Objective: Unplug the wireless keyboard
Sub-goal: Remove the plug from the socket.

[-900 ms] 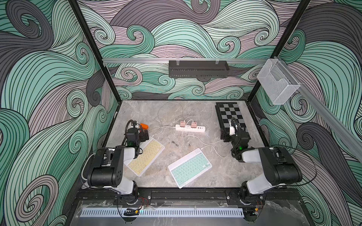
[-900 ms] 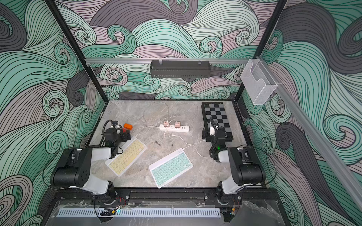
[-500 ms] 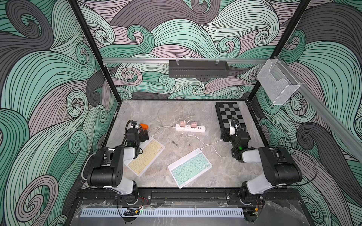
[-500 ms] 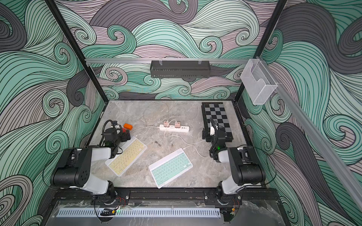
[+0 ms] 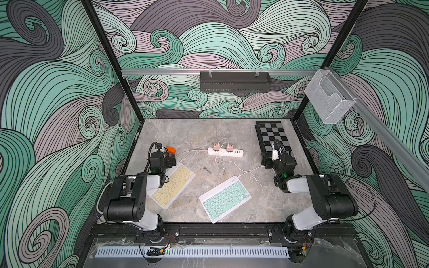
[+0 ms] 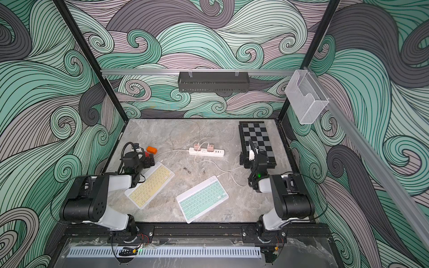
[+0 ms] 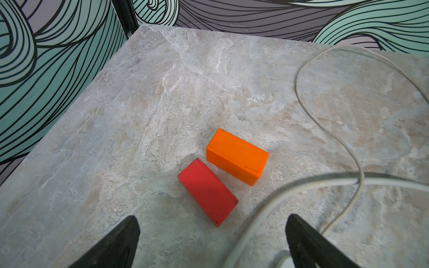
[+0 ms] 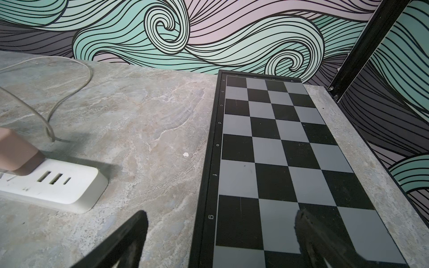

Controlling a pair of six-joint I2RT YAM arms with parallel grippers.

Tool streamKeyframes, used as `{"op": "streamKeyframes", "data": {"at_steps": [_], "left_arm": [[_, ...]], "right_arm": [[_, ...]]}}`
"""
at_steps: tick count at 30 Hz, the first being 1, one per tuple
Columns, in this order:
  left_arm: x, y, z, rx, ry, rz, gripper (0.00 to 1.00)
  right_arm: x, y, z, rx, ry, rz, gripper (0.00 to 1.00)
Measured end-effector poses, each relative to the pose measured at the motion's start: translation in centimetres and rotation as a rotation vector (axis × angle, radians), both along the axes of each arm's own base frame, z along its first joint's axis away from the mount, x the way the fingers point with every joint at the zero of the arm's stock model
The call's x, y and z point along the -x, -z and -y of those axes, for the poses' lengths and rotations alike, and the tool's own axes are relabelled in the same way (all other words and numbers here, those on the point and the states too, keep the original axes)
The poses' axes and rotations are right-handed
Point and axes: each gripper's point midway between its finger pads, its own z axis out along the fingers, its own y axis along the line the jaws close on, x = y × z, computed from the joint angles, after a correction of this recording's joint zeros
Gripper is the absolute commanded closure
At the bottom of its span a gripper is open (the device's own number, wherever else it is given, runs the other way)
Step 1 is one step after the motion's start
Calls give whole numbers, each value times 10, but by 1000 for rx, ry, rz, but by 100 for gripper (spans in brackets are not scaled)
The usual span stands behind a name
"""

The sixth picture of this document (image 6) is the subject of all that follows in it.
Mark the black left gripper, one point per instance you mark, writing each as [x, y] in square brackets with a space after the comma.
[146, 161]

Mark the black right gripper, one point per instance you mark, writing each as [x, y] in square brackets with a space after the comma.
[247, 161]

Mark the white power strip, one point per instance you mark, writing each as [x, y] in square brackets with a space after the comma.
[205, 152]

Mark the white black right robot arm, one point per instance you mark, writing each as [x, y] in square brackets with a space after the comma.
[290, 205]

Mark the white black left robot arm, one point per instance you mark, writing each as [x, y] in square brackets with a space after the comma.
[86, 201]

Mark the orange small box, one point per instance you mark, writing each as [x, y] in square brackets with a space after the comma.
[151, 150]

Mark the black white chessboard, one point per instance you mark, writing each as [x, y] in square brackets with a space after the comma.
[256, 131]

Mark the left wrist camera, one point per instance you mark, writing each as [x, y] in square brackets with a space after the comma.
[131, 159]

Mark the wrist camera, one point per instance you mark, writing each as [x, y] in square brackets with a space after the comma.
[253, 150]
[131, 159]

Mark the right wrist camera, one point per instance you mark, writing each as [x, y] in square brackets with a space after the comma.
[253, 150]

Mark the yellow wireless keyboard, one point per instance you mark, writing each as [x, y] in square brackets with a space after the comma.
[157, 177]

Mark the green wireless keyboard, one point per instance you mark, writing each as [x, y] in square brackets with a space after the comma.
[197, 201]

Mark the clear acrylic wall holder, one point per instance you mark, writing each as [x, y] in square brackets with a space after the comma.
[305, 94]

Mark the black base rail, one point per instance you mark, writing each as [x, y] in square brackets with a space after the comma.
[244, 231]

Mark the white slotted cable duct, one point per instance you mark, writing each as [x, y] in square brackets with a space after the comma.
[168, 252]

